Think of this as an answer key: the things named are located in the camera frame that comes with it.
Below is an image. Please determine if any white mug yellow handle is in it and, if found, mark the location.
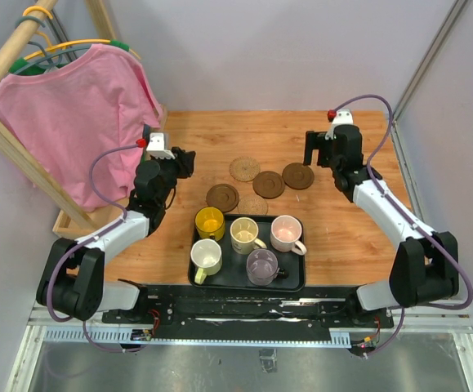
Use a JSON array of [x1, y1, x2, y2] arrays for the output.
[[190, 238, 222, 284]]

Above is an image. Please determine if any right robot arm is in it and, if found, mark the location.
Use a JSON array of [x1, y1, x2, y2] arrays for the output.
[[303, 125, 459, 327]]

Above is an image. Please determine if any pink mug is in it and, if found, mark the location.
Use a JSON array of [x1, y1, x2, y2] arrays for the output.
[[270, 215, 307, 256]]

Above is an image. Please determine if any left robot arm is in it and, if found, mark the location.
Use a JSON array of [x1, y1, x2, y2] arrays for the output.
[[36, 147, 196, 323]]

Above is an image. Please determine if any woven rattan coaster back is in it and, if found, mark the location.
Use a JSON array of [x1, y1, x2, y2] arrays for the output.
[[229, 157, 261, 182]]

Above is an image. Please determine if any wooden clothes rack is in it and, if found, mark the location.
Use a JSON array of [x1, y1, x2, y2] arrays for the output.
[[0, 0, 168, 241]]

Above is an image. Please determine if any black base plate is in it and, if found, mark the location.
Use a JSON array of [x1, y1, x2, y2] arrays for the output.
[[101, 285, 394, 344]]

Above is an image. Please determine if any grey hanger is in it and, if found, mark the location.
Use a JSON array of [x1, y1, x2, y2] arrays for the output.
[[13, 7, 91, 76]]

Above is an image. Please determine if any pink t-shirt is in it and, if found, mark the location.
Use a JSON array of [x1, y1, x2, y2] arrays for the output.
[[0, 44, 162, 212]]

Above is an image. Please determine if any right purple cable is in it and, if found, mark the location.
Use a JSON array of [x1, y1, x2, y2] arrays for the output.
[[333, 94, 473, 360]]

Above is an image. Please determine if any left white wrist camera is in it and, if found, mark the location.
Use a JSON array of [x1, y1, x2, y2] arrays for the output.
[[145, 132, 175, 159]]

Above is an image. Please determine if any aluminium rail frame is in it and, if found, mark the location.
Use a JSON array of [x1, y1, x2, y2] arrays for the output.
[[3, 311, 473, 391]]

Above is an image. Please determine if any purple mug black handle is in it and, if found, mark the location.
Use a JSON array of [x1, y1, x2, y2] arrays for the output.
[[246, 249, 288, 287]]

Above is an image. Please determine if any purple cable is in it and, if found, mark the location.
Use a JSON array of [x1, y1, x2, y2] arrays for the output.
[[46, 138, 147, 354], [333, 94, 473, 360]]

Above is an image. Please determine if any yellow green hanger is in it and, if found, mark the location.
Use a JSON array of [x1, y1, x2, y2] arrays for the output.
[[22, 1, 141, 61]]

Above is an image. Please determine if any brown coaster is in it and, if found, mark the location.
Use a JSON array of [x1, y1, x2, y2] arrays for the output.
[[252, 171, 285, 199], [206, 184, 239, 212], [282, 163, 315, 190]]

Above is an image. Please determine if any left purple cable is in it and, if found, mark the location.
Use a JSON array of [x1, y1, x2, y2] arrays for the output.
[[46, 138, 147, 354]]

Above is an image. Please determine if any aluminium corner post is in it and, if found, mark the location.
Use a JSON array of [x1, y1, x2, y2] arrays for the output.
[[392, 0, 472, 120]]

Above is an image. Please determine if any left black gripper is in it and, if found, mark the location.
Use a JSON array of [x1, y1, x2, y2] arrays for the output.
[[151, 146, 195, 205]]

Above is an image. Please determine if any cream mug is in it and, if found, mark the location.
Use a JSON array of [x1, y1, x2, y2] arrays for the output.
[[230, 217, 267, 255]]

